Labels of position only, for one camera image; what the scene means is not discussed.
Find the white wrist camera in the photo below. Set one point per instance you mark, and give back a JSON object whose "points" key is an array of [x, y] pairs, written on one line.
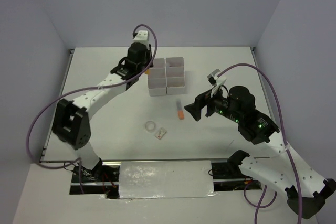
{"points": [[216, 80], [141, 36]]}

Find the white right divided container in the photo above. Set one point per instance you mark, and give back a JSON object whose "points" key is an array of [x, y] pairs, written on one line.
{"points": [[175, 76]]}

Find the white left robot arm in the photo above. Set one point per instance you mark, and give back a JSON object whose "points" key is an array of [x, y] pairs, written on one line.
{"points": [[72, 117]]}

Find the white red staple box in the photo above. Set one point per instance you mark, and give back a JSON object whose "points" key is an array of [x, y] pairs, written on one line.
{"points": [[160, 133]]}

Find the orange highlighter clear cap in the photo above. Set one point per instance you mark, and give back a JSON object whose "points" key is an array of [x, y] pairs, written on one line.
{"points": [[179, 109]]}

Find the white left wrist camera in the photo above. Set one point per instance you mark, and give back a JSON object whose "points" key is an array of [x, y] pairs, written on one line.
{"points": [[141, 36]]}

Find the silver foil cover plate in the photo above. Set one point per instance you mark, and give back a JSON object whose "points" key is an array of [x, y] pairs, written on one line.
{"points": [[165, 179]]}

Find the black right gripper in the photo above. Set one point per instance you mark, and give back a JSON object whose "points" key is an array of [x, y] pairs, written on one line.
{"points": [[195, 108]]}

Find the white divided container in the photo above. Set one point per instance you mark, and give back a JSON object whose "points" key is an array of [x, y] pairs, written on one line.
{"points": [[157, 78], [175, 76]]}

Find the white left divided container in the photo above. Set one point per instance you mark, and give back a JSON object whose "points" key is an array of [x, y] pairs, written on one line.
{"points": [[157, 78]]}

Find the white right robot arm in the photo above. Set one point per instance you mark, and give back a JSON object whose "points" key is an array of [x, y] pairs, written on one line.
{"points": [[306, 191]]}

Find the clear tape roll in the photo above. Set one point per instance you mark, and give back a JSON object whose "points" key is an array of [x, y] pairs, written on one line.
{"points": [[150, 126]]}

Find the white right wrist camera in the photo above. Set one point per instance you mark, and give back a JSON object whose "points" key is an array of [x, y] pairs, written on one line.
{"points": [[216, 80]]}

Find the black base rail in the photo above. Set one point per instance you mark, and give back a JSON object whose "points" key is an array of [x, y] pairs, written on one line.
{"points": [[107, 185]]}

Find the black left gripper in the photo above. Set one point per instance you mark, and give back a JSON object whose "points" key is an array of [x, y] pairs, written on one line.
{"points": [[149, 54]]}

